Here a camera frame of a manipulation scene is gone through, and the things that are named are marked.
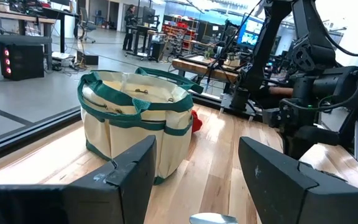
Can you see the person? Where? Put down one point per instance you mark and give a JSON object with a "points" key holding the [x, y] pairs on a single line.
{"points": [[129, 25]]}

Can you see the wooden workbench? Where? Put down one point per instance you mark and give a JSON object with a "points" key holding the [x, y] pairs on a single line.
{"points": [[11, 17]]}

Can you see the red storage shelf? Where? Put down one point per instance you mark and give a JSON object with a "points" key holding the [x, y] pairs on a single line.
{"points": [[182, 29]]}

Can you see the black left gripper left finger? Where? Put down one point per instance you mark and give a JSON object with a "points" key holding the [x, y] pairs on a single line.
{"points": [[110, 199]]}

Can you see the blue lit monitor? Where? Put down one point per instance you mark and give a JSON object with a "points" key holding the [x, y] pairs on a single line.
{"points": [[249, 34]]}

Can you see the small background potted plants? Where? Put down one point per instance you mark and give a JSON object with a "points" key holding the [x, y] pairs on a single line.
{"points": [[209, 54]]}

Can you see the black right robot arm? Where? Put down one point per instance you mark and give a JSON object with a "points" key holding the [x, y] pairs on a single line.
{"points": [[269, 46]]}

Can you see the wooden background table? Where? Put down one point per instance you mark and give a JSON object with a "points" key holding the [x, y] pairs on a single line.
{"points": [[197, 67]]}

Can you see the cream green gardening bag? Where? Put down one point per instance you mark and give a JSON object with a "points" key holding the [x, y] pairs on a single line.
{"points": [[135, 140]]}

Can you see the black floor box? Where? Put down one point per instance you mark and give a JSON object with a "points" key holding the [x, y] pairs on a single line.
{"points": [[87, 59]]}

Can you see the red gardening glove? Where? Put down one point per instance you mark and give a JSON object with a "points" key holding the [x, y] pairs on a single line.
{"points": [[196, 123]]}

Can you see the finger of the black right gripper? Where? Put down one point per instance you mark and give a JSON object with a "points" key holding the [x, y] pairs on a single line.
{"points": [[291, 140], [320, 135]]}

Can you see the black computer tower red lights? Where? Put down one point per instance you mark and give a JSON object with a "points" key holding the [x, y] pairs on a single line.
{"points": [[23, 62]]}

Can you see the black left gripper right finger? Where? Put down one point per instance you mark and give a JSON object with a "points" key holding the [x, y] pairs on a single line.
{"points": [[275, 196]]}

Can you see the grey office chair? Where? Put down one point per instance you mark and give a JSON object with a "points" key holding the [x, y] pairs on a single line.
{"points": [[85, 25]]}

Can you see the black standing desk with monitor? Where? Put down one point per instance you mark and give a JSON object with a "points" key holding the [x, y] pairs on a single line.
{"points": [[148, 15]]}

